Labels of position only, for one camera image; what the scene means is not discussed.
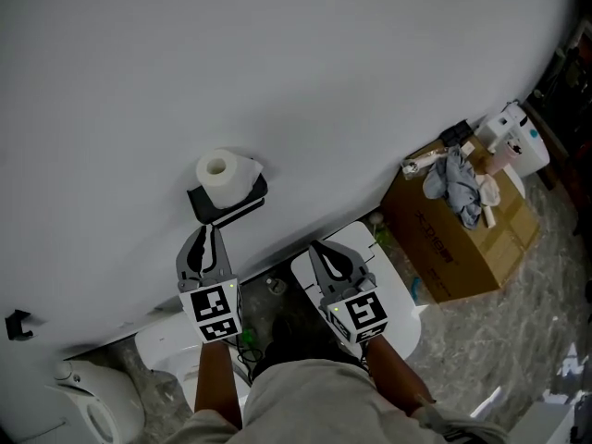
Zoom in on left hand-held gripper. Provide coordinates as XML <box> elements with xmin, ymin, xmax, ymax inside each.
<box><xmin>175</xmin><ymin>225</ymin><xmax>245</xmax><ymax>344</ymax></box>

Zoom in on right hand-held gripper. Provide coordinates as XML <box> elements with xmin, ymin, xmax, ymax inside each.
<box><xmin>307</xmin><ymin>240</ymin><xmax>389</xmax><ymax>346</ymax></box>

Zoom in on white toilet paper roll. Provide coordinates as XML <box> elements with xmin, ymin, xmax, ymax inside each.
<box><xmin>194</xmin><ymin>147</ymin><xmax>265</xmax><ymax>211</ymax></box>

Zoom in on person's right forearm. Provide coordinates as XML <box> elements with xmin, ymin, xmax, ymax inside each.
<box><xmin>364</xmin><ymin>335</ymin><xmax>437</xmax><ymax>416</ymax></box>

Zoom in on person's left forearm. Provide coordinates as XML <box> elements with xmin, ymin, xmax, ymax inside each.
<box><xmin>193</xmin><ymin>339</ymin><xmax>244</xmax><ymax>430</ymax></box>

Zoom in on white flat square toilet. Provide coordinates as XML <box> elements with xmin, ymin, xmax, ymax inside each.
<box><xmin>290</xmin><ymin>220</ymin><xmax>423</xmax><ymax>361</ymax></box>

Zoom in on white toilet with round tank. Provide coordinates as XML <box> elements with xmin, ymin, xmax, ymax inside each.
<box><xmin>134</xmin><ymin>314</ymin><xmax>253</xmax><ymax>416</ymax></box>

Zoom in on white urinal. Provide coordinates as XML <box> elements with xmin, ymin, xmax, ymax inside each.
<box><xmin>43</xmin><ymin>358</ymin><xmax>146</xmax><ymax>444</ymax></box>

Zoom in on white appliance with blue button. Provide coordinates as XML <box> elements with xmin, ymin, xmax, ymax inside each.
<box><xmin>500</xmin><ymin>100</ymin><xmax>551</xmax><ymax>178</ymax></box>

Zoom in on white round brush head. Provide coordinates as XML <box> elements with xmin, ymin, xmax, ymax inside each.
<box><xmin>366</xmin><ymin>210</ymin><xmax>388</xmax><ymax>245</ymax></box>

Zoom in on large brown cardboard box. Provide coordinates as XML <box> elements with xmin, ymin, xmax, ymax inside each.
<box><xmin>379</xmin><ymin>135</ymin><xmax>542</xmax><ymax>304</ymax></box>

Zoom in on person's grey shirt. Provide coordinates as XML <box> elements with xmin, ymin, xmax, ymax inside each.
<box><xmin>178</xmin><ymin>358</ymin><xmax>511</xmax><ymax>444</ymax></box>

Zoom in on white wrapped tube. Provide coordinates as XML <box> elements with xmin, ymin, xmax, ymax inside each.
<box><xmin>401</xmin><ymin>152</ymin><xmax>450</xmax><ymax>181</ymax></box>

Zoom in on grey crumpled cloth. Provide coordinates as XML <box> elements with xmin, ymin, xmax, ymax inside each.
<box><xmin>422</xmin><ymin>147</ymin><xmax>483</xmax><ymax>230</ymax></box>

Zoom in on cream crumpled cloth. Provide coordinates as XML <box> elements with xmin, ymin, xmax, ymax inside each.
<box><xmin>475</xmin><ymin>175</ymin><xmax>502</xmax><ymax>208</ymax></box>

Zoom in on black metal holder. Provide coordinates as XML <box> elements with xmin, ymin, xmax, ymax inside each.
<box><xmin>438</xmin><ymin>118</ymin><xmax>474</xmax><ymax>147</ymax></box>

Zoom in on pink cup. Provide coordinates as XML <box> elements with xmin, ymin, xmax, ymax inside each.
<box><xmin>482</xmin><ymin>142</ymin><xmax>522</xmax><ymax>176</ymax></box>

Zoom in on white plastic box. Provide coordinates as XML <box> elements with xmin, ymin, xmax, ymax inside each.
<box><xmin>475</xmin><ymin>113</ymin><xmax>522</xmax><ymax>145</ymax></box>

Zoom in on white paper scraps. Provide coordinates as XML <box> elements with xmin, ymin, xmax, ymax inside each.
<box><xmin>540</xmin><ymin>344</ymin><xmax>592</xmax><ymax>404</ymax></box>

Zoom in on white foam box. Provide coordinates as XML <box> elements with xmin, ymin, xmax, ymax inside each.
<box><xmin>522</xmin><ymin>400</ymin><xmax>580</xmax><ymax>444</ymax></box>

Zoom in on dark metal shelf rack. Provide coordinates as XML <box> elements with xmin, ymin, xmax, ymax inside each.
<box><xmin>522</xmin><ymin>16</ymin><xmax>592</xmax><ymax>240</ymax></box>

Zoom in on black wall paper holder shelf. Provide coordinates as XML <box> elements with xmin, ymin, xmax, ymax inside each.
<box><xmin>186</xmin><ymin>156</ymin><xmax>269</xmax><ymax>228</ymax></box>

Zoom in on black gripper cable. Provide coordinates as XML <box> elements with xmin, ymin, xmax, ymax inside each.
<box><xmin>228</xmin><ymin>335</ymin><xmax>265</xmax><ymax>381</ymax></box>

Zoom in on black wall hook bracket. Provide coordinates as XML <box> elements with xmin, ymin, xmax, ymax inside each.
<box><xmin>4</xmin><ymin>308</ymin><xmax>35</xmax><ymax>342</ymax></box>

